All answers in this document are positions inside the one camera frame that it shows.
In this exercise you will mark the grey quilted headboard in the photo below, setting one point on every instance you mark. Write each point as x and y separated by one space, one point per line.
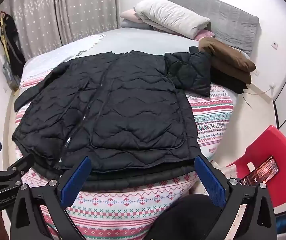
233 22

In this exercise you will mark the person's dark clothing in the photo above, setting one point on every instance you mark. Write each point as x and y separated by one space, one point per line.
183 220

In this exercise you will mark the black folded garment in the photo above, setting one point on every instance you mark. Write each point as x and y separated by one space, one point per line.
226 83

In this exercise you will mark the black hanging bag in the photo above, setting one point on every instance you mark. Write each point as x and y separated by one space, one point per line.
11 45

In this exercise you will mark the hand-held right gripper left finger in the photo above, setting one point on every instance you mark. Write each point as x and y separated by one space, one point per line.
74 183

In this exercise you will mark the white fringed blanket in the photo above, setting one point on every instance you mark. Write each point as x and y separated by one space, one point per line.
58 55

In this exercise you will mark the smartphone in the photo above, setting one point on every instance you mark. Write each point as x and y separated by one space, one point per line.
260 171

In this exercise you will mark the black quilted jacket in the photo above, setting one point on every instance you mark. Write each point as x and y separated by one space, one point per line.
123 110

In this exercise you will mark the grey star-print curtain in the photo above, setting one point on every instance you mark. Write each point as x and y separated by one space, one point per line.
58 10

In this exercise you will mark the pale pink pillow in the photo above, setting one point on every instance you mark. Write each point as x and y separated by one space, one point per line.
129 15

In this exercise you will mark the blue-grey hanging bag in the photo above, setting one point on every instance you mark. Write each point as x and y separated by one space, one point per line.
10 72

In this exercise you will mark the grey bedsheet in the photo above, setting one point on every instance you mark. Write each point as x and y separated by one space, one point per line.
138 40

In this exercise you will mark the red plastic chair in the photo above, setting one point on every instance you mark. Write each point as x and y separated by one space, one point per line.
283 155

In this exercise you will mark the brown folded garment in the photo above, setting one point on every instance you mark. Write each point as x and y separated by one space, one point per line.
228 60

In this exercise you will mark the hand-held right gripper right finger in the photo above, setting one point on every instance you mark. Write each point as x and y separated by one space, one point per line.
209 180

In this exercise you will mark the pink patterned pillow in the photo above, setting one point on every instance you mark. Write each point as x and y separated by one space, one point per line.
204 33

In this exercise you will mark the grey pillow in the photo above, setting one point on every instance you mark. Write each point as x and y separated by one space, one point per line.
135 25

